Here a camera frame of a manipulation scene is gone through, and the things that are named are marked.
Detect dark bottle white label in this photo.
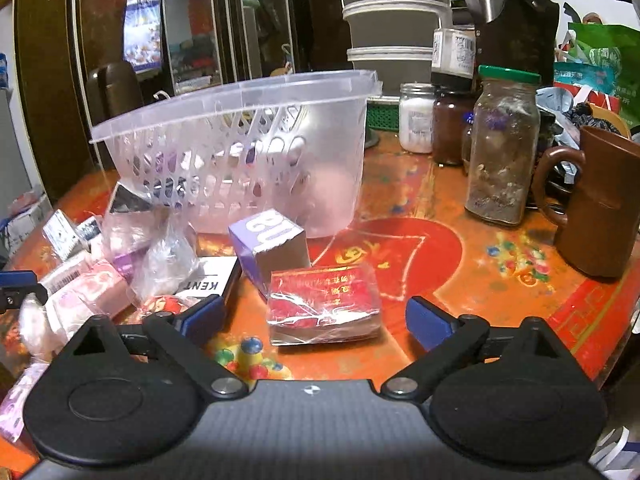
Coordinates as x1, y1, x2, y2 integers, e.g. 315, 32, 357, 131
430, 27, 477, 91

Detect red cigarette pack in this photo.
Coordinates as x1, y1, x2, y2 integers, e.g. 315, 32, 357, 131
266, 262, 384, 347

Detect purple cardboard box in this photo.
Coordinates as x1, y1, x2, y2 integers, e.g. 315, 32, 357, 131
228, 208, 312, 297

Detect teal snack packet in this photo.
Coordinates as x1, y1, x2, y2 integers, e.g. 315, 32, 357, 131
553, 62, 617, 97

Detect blue hanging snack packet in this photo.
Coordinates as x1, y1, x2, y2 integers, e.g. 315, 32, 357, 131
122, 0, 164, 76

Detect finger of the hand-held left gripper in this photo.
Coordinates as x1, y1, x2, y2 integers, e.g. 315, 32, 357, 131
0, 270, 50, 317

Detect grey tiered storage tower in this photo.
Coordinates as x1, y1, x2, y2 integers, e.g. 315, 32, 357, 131
337, 0, 454, 86

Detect white powder glass jar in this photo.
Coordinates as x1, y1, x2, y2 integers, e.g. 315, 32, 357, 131
398, 82, 436, 155

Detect green shopping bag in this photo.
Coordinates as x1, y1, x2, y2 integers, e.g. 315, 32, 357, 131
567, 22, 640, 128

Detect tall glass jar green lid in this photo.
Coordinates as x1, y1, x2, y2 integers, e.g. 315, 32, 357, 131
464, 65, 542, 226

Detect clear plastic basket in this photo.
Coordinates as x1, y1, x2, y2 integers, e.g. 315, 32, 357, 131
89, 69, 384, 239

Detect grey crumpled plastic bag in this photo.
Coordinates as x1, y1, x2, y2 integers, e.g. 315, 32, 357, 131
536, 86, 576, 133

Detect red cartoon packet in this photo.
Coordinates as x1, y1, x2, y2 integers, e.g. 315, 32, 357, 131
139, 295, 202, 318

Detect pale pink packet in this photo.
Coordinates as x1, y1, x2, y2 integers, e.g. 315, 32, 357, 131
17, 292, 71, 361

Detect white box black print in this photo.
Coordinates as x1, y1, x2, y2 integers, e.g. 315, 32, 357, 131
176, 256, 240, 307

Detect white cartons beside table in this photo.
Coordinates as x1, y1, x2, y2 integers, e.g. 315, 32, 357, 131
0, 194, 52, 257

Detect brown ceramic mug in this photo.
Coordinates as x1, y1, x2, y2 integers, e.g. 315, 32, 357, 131
531, 126, 640, 280

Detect dark brown sauce jar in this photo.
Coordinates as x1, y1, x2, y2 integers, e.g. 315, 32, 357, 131
431, 87, 476, 166

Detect clear plastic bag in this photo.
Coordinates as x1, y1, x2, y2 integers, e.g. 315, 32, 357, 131
131, 220, 201, 307

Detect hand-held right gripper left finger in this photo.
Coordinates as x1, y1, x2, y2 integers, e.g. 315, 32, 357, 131
65, 294, 251, 402

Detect dark lacquer mirrored wardrobe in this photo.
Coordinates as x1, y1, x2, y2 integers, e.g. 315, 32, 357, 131
12, 0, 347, 202

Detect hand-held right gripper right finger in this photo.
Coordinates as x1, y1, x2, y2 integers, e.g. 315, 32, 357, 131
380, 296, 577, 404

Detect green plastic crate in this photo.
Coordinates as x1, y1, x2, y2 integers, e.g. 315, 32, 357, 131
366, 100, 401, 134

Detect black and white small box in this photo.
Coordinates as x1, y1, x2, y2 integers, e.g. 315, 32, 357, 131
42, 209, 104, 261

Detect silver foil packet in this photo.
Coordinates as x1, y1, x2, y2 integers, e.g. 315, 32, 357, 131
104, 182, 172, 257

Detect black steel electric kettle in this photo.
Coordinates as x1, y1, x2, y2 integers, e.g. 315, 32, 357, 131
462, 0, 560, 87

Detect pink red snack packet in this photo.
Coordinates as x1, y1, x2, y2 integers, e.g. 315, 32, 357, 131
47, 260, 132, 328

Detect pink patterned packet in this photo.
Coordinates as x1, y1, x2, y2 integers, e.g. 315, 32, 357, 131
0, 362, 49, 443

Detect dark brown thermos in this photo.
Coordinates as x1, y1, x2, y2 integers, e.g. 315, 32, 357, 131
86, 62, 147, 128

